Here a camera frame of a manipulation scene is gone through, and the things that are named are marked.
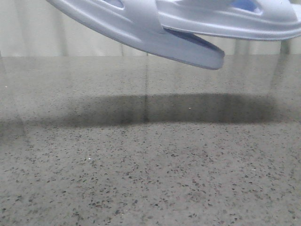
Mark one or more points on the light blue slipper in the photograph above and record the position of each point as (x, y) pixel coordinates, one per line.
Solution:
(136, 23)
(242, 19)

